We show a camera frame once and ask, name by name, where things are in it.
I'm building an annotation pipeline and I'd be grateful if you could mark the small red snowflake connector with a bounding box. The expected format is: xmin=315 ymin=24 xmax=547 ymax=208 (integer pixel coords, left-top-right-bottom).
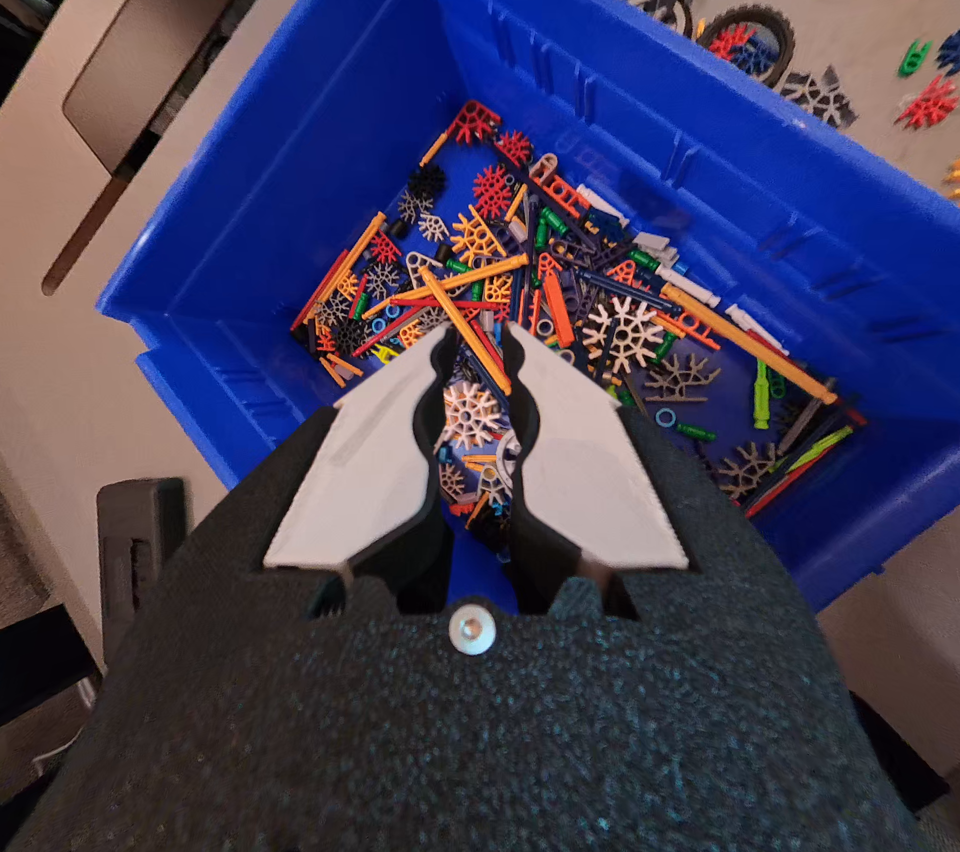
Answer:
xmin=894 ymin=75 xmax=960 ymax=131

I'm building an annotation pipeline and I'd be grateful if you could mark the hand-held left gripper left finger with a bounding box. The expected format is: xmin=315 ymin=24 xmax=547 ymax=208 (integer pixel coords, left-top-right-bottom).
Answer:
xmin=262 ymin=324 xmax=460 ymax=617

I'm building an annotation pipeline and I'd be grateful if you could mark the blue tagged plastic bin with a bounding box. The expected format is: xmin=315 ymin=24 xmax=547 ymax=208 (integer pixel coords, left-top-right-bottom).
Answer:
xmin=96 ymin=0 xmax=960 ymax=613

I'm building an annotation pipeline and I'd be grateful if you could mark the red connector piece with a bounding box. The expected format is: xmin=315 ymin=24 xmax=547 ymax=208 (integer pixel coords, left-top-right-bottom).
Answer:
xmin=708 ymin=25 xmax=755 ymax=62

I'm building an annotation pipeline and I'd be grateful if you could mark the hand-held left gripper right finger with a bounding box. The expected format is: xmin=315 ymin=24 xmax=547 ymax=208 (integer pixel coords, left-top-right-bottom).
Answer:
xmin=498 ymin=323 xmax=691 ymax=617

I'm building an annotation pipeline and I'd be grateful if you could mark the pile of construction toy pieces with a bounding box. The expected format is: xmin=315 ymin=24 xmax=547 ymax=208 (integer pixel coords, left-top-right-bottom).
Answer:
xmin=288 ymin=100 xmax=870 ymax=561

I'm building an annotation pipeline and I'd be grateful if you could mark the small black toy tire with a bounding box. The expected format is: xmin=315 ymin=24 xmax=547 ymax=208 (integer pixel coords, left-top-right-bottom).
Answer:
xmin=697 ymin=4 xmax=798 ymax=90

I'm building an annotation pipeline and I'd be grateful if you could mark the grey spoked toy wheel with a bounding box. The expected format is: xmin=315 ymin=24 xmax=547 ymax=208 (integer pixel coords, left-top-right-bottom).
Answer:
xmin=626 ymin=0 xmax=695 ymax=39

